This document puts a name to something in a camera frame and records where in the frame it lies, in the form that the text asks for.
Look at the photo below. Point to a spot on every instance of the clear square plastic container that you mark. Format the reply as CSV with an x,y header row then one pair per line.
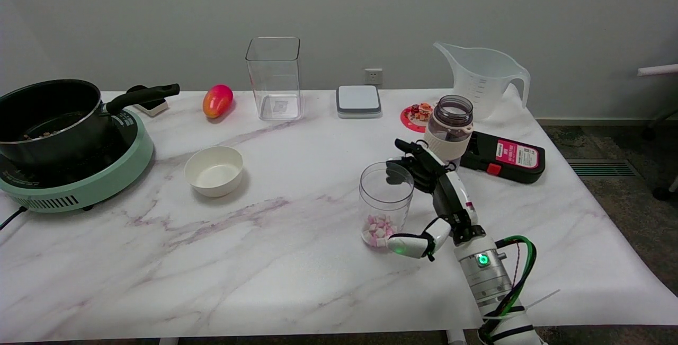
x,y
275,106

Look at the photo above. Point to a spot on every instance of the small white black device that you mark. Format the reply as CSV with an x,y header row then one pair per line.
x,y
153,106

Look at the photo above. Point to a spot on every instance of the green induction cooker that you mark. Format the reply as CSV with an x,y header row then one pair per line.
x,y
106,175

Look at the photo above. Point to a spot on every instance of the red round coaster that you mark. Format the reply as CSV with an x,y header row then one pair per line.
x,y
410,121

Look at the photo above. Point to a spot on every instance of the white wall socket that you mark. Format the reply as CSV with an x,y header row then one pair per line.
x,y
373,76

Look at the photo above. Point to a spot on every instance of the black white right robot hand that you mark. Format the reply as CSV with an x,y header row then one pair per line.
x,y
450,196

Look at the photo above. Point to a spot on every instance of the translucent plastic measuring jug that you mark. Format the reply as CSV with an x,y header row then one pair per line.
x,y
484,85

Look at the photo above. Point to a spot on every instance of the clear round jar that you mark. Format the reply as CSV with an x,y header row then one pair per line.
x,y
378,204

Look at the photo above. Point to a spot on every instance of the red yellow mango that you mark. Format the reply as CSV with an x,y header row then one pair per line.
x,y
217,101

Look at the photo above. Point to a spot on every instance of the white bowl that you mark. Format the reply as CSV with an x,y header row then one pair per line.
x,y
214,173

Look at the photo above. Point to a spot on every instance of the black box with pink label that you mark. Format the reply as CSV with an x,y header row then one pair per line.
x,y
514,157

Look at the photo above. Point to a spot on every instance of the white pipe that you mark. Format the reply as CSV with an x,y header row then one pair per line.
x,y
659,69

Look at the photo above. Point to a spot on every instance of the black chair base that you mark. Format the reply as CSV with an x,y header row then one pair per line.
x,y
662,192

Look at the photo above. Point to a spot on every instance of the white table leg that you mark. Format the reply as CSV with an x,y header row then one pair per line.
x,y
455,337
168,341

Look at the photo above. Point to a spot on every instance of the grey white square lid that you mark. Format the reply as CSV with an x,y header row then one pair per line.
x,y
358,100

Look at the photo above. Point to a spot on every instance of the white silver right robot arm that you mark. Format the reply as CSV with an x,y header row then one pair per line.
x,y
487,276

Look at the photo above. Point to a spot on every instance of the pink white marshmallows in jar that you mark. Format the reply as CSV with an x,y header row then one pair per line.
x,y
377,231

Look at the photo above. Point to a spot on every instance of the small colourful toy figures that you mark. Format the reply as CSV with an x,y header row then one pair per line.
x,y
422,112

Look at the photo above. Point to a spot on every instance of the floor vent grille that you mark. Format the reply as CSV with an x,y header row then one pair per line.
x,y
601,168

